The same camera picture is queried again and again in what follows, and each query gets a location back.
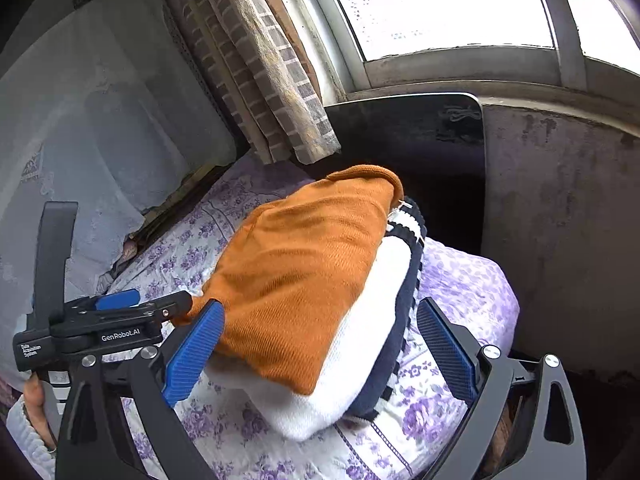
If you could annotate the brick pattern curtain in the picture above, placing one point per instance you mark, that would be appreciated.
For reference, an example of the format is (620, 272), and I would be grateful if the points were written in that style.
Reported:
(260, 60)

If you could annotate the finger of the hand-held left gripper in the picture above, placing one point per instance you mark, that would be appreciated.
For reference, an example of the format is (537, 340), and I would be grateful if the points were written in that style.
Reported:
(170, 306)
(117, 300)

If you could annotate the grey framed window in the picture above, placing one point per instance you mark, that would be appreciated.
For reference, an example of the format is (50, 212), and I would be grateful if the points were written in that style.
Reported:
(440, 0)

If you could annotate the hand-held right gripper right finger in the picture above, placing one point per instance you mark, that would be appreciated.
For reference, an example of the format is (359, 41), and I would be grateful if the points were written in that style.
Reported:
(445, 355)

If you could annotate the purple floral bedsheet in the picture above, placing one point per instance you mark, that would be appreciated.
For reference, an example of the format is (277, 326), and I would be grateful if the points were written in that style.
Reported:
(450, 280)

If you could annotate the white and navy sweater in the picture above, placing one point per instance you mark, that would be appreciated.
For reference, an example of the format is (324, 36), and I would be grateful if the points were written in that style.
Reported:
(350, 360)

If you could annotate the white lace cloth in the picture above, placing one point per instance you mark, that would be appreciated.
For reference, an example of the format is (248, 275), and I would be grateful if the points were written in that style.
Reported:
(100, 135)

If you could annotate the person's left hand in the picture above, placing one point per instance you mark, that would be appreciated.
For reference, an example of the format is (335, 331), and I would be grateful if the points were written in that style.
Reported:
(35, 400)

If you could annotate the orange knitted cardigan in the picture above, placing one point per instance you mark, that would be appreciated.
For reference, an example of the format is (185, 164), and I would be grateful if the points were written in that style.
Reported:
(300, 270)

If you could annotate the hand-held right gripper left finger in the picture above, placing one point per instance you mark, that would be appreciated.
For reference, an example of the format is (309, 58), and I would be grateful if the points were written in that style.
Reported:
(195, 355)

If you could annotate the person's left forearm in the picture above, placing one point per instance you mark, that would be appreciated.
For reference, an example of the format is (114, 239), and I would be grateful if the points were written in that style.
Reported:
(22, 440)

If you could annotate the black headboard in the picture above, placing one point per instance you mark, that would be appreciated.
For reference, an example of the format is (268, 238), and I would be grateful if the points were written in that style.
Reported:
(400, 135)

